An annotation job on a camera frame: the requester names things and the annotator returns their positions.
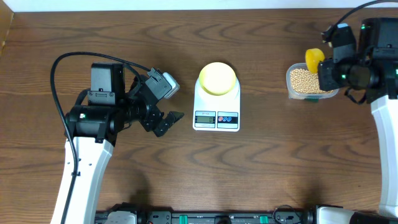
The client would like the clear plastic container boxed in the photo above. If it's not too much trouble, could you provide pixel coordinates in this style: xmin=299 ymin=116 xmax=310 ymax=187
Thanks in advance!
xmin=286 ymin=63 xmax=338 ymax=100

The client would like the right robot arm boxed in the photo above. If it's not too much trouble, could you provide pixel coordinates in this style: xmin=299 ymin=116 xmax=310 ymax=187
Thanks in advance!
xmin=317 ymin=17 xmax=397 ymax=218

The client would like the left black cable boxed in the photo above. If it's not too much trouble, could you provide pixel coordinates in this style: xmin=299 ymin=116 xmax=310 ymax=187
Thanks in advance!
xmin=50 ymin=51 xmax=152 ymax=224

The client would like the soybeans pile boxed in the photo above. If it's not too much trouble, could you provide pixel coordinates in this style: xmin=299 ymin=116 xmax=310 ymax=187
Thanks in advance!
xmin=290 ymin=68 xmax=331 ymax=94

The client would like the yellow measuring scoop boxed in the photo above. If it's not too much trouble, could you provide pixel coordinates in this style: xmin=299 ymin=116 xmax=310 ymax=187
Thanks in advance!
xmin=305 ymin=49 xmax=325 ymax=73

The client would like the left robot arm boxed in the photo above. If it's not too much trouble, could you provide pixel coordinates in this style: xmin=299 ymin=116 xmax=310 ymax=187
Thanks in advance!
xmin=51 ymin=63 xmax=184 ymax=223

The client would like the yellow bowl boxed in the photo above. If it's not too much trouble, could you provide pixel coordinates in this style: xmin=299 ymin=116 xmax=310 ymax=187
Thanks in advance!
xmin=198 ymin=62 xmax=237 ymax=96

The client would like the white digital kitchen scale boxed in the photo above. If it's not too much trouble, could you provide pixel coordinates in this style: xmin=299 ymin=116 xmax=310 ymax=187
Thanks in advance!
xmin=192 ymin=79 xmax=241 ymax=132

